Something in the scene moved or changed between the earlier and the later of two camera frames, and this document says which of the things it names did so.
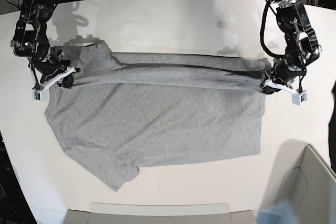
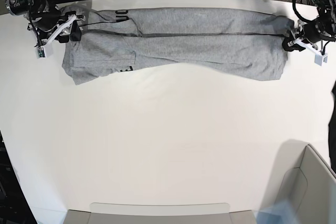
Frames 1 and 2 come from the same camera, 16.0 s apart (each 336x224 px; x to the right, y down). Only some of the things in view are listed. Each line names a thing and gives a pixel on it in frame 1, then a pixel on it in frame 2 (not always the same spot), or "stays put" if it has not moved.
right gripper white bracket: x=269 y=90 to x=300 y=45
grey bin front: x=159 y=213 stays put
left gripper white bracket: x=43 y=89 to x=75 y=34
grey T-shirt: x=123 y=111 to x=196 y=43
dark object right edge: x=332 y=130 stays put
